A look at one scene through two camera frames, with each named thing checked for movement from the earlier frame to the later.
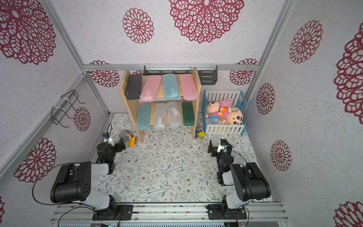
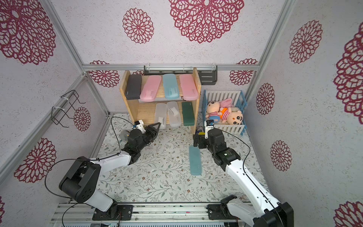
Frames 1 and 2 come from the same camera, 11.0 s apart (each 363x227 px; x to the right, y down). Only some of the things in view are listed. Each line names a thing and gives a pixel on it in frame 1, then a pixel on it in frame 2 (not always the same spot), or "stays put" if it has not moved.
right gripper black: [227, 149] to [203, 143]
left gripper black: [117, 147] to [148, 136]
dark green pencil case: [188, 118] stays put
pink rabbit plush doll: [213, 107] stays put
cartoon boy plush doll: [231, 116] stays put
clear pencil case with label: [160, 116] stays put
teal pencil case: [143, 115] to [195, 161]
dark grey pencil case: [133, 86] stays put
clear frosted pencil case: [174, 113] stays put
